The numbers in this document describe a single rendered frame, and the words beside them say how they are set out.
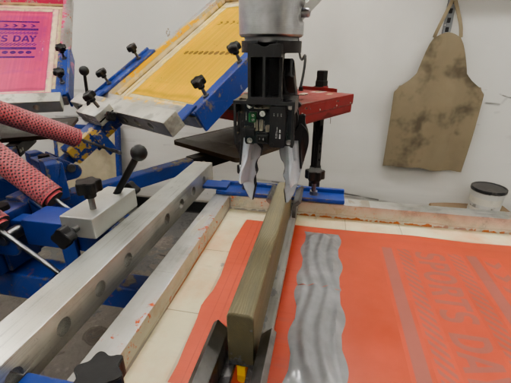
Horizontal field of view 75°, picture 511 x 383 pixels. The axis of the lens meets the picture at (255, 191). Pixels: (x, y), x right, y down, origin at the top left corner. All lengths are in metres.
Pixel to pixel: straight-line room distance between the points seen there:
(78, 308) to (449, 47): 2.36
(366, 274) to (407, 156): 1.97
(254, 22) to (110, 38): 2.56
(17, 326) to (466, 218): 0.78
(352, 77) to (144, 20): 1.51
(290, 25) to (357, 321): 0.40
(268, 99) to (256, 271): 0.21
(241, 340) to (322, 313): 0.17
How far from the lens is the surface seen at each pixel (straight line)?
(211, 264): 0.62
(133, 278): 0.69
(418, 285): 0.63
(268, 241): 0.48
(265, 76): 0.38
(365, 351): 0.50
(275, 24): 0.39
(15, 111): 0.96
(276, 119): 0.39
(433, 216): 0.81
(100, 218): 0.58
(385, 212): 0.79
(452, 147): 2.63
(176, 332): 0.51
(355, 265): 0.64
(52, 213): 0.70
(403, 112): 2.47
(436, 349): 0.53
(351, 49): 2.45
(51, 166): 1.00
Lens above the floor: 1.31
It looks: 23 degrees down
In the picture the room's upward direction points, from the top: straight up
